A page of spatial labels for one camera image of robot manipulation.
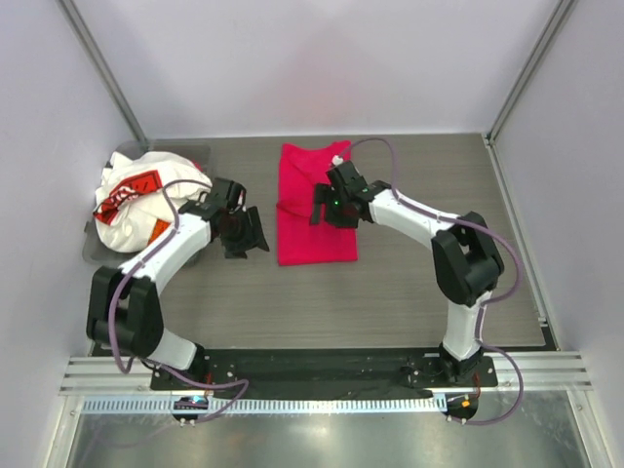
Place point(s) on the pink t shirt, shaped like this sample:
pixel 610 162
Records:
pixel 298 241

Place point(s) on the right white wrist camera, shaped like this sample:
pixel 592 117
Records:
pixel 337 160

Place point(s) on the clear plastic bin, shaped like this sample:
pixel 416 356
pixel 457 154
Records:
pixel 196 150

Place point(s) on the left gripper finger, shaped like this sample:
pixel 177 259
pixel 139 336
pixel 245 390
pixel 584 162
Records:
pixel 234 252
pixel 257 234

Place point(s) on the aluminium frame post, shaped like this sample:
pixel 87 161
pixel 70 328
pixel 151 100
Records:
pixel 545 40
pixel 89 44

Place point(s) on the white t shirt red print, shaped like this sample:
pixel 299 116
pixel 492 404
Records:
pixel 134 193

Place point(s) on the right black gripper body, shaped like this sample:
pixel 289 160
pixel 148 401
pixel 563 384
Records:
pixel 339 214

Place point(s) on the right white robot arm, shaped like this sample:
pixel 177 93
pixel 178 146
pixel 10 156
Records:
pixel 466 261

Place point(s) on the left aluminium frame post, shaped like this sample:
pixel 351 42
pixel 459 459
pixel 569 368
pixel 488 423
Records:
pixel 89 44

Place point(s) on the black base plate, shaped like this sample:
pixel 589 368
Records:
pixel 355 374

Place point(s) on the right aluminium frame post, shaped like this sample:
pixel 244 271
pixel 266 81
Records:
pixel 545 40

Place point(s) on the aluminium front rail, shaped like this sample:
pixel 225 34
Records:
pixel 541 371

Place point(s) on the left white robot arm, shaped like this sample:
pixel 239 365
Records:
pixel 125 310

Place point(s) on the white slotted cable duct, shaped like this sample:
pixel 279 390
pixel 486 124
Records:
pixel 192 404

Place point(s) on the orange t shirt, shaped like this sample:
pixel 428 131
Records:
pixel 160 226

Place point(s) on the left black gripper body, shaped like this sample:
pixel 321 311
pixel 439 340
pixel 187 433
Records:
pixel 237 235

